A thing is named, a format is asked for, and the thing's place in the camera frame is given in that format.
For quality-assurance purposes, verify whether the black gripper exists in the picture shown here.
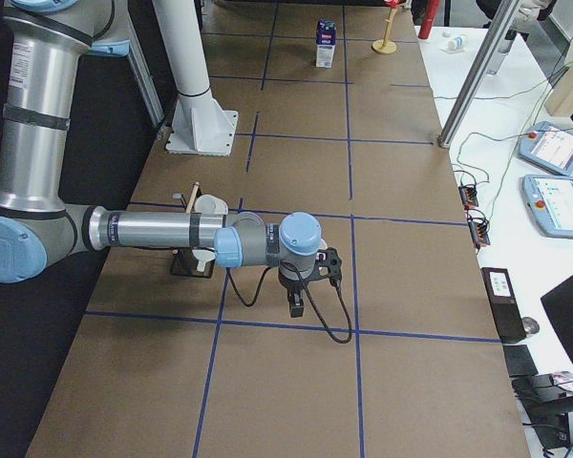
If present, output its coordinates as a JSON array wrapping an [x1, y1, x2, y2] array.
[[278, 266, 305, 318]]

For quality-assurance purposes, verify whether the blue white milk carton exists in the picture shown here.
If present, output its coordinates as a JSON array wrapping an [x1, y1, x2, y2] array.
[[315, 19, 336, 69]]

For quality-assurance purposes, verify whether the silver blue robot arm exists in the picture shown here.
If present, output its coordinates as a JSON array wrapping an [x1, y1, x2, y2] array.
[[0, 1, 329, 318]]

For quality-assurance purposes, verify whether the white ribbed HOME mug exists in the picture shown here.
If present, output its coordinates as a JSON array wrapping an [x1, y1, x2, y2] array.
[[194, 194, 229, 215]]

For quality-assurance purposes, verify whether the lower orange circuit board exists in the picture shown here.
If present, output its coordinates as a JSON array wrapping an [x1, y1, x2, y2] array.
[[467, 219, 491, 248]]

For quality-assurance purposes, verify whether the orange circuit board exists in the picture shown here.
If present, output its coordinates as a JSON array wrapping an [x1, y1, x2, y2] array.
[[458, 183, 478, 209], [467, 219, 491, 248]]

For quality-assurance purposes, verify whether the upper orange circuit board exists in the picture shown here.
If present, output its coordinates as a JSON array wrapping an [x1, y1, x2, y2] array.
[[458, 183, 478, 209]]

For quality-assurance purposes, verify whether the black box with label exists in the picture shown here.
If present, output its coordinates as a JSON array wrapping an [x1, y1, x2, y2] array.
[[480, 267, 526, 344]]

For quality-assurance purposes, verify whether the silver round knob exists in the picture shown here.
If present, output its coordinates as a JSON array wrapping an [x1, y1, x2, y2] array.
[[521, 317, 541, 337]]

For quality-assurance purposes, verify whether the wooden mug tree stand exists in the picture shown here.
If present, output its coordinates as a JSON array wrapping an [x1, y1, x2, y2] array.
[[371, 0, 400, 55]]

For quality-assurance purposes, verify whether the lower teach pendant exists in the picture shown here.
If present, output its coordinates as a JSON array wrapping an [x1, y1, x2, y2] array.
[[520, 175, 573, 239]]

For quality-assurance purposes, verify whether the teach pendant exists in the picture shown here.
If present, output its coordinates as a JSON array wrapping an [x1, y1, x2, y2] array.
[[520, 175, 573, 239], [518, 121, 573, 176]]

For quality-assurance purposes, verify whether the upper teach pendant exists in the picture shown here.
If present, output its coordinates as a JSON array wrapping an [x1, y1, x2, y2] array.
[[518, 121, 573, 176]]

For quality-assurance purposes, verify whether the white plastic bottle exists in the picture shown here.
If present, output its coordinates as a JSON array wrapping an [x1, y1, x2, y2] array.
[[443, 34, 468, 53]]

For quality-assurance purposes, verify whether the red cylinder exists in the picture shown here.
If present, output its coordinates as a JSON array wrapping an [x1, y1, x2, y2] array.
[[418, 0, 441, 40]]

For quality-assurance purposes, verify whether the black braided camera cable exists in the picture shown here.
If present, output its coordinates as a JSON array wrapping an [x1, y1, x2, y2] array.
[[224, 266, 353, 344]]

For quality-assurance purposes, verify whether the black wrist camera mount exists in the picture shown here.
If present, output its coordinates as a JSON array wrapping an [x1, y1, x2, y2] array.
[[315, 247, 342, 287]]

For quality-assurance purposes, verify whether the black wire mug rack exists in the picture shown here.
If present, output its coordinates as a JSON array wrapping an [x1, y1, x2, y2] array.
[[170, 182, 215, 279]]

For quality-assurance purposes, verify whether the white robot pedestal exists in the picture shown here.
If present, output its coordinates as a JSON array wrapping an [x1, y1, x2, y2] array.
[[153, 0, 239, 156]]

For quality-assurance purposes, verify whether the black desk mount base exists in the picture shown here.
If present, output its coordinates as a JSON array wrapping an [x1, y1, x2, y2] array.
[[511, 371, 573, 450]]

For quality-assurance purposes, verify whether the aluminium frame post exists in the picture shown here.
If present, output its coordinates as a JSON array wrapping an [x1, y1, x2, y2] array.
[[437, 0, 520, 149]]

